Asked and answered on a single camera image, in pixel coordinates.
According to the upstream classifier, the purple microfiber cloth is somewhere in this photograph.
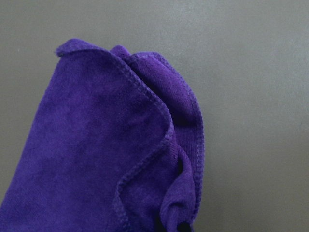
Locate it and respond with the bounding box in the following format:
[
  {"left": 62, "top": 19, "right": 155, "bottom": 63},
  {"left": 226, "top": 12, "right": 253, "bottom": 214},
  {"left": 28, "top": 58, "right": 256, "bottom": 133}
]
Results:
[{"left": 0, "top": 39, "right": 204, "bottom": 232}]

